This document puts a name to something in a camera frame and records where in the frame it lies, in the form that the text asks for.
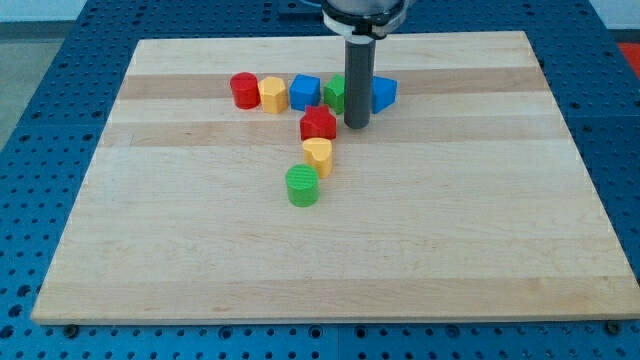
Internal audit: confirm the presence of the blue cube block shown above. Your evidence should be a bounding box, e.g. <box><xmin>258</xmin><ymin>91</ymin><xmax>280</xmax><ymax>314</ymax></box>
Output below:
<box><xmin>289</xmin><ymin>74</ymin><xmax>321</xmax><ymax>111</ymax></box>

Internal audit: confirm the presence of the red star block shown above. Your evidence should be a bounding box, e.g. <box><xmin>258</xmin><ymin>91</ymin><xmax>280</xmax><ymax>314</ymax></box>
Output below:
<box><xmin>299</xmin><ymin>105</ymin><xmax>337</xmax><ymax>140</ymax></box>

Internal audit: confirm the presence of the green block behind rod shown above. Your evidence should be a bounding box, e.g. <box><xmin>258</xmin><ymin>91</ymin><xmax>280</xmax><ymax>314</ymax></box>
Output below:
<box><xmin>323</xmin><ymin>74</ymin><xmax>345</xmax><ymax>115</ymax></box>

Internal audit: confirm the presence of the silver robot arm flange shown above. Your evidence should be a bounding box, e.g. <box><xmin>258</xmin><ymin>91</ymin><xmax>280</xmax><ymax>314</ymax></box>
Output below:
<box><xmin>321</xmin><ymin>0</ymin><xmax>415</xmax><ymax>43</ymax></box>

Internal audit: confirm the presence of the green cylinder block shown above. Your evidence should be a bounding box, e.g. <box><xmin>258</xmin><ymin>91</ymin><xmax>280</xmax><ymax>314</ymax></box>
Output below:
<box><xmin>285</xmin><ymin>164</ymin><xmax>319</xmax><ymax>207</ymax></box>

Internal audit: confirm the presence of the blue pentagon block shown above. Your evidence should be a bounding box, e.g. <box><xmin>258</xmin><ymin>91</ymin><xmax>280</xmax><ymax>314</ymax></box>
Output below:
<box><xmin>372</xmin><ymin>76</ymin><xmax>398</xmax><ymax>114</ymax></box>

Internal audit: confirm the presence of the light wooden board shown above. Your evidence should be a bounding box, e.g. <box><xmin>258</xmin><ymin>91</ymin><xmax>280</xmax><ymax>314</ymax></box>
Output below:
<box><xmin>32</xmin><ymin>31</ymin><xmax>639</xmax><ymax>325</ymax></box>

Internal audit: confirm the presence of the red cylinder block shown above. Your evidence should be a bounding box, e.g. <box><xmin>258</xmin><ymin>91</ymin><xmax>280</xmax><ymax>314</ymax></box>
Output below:
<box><xmin>230</xmin><ymin>72</ymin><xmax>261</xmax><ymax>109</ymax></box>

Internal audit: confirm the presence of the yellow heart block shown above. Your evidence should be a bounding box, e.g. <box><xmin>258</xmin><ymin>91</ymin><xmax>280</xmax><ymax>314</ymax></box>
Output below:
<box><xmin>302</xmin><ymin>137</ymin><xmax>333</xmax><ymax>178</ymax></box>

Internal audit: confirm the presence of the yellow hexagon block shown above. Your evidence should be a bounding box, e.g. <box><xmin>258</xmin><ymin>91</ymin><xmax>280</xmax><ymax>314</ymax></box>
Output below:
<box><xmin>258</xmin><ymin>76</ymin><xmax>289</xmax><ymax>114</ymax></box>

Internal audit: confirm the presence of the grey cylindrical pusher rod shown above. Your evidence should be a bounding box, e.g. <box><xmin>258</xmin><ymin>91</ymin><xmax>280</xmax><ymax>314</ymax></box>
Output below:
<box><xmin>344</xmin><ymin>36</ymin><xmax>376</xmax><ymax>129</ymax></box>

